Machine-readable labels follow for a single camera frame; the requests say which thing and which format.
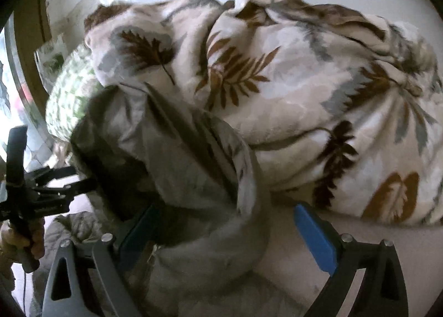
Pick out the olive green puffer jacket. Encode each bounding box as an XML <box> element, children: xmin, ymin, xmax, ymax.
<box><xmin>31</xmin><ymin>84</ymin><xmax>305</xmax><ymax>316</ymax></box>

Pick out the person's left hand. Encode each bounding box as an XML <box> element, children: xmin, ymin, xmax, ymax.
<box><xmin>1</xmin><ymin>219</ymin><xmax>45</xmax><ymax>262</ymax></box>

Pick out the quilted beige mattress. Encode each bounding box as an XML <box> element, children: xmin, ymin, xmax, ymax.
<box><xmin>10</xmin><ymin>195</ymin><xmax>443</xmax><ymax>317</ymax></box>

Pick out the window with glass panes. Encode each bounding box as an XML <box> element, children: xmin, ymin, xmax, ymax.
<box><xmin>1</xmin><ymin>16</ymin><xmax>53</xmax><ymax>171</ymax></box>

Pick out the green white patterned pillow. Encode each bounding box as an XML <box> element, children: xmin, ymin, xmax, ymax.
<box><xmin>45</xmin><ymin>43</ymin><xmax>102</xmax><ymax>142</ymax></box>

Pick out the leaf print blanket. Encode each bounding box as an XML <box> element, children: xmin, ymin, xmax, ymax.
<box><xmin>84</xmin><ymin>0</ymin><xmax>442</xmax><ymax>226</ymax></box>

